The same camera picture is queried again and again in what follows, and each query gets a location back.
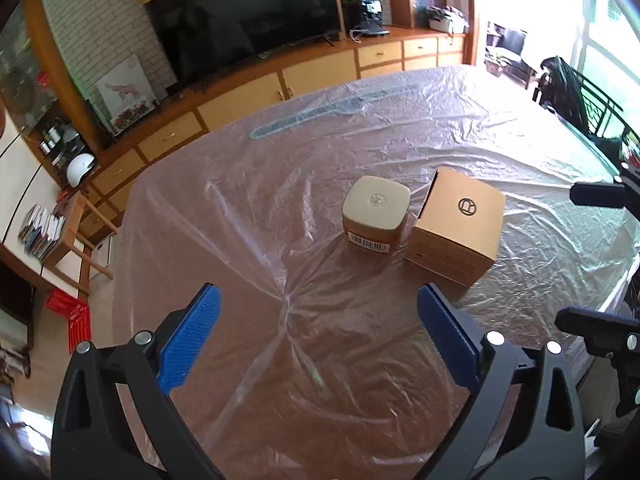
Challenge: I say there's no stack of books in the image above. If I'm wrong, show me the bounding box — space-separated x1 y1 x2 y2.
17 203 66 261

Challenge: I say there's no white helmet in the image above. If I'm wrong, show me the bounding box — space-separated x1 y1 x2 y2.
65 152 99 188

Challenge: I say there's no black metal chair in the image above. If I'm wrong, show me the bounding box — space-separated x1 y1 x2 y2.
537 55 626 138

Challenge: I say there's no red plastic crate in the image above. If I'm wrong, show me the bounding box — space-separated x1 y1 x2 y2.
46 290 92 353

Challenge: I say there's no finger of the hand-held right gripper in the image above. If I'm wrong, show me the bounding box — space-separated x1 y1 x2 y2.
570 162 640 221
554 306 640 417

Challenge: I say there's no red flower picture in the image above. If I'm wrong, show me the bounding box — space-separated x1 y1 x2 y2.
111 101 160 136

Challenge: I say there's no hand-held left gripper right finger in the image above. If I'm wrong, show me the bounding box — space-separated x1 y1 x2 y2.
416 282 586 480

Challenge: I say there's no clear plastic table cover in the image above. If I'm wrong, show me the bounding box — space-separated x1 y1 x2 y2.
112 65 640 480

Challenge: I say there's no gold cardboard box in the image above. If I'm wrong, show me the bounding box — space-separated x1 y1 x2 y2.
404 167 506 288

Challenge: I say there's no black flat screen television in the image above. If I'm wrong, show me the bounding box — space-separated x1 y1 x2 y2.
144 0 345 88

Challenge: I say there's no wooden television cabinet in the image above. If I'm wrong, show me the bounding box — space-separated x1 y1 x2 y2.
75 35 468 241

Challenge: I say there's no dark armchair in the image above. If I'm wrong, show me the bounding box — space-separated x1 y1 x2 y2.
487 22 538 86

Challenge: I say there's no black coffee machine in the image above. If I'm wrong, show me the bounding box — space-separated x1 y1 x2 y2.
347 0 391 39

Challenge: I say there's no white giraffe painting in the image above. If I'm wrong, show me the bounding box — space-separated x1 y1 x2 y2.
94 55 160 126

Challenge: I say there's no gold square jar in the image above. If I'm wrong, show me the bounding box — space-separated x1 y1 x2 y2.
341 176 412 255

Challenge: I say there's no wooden display shelf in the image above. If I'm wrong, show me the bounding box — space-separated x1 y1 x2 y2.
0 0 116 176

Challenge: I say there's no wooden stool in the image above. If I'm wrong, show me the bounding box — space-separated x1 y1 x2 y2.
42 192 121 296

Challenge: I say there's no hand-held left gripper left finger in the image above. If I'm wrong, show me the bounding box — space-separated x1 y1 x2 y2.
50 282 226 480

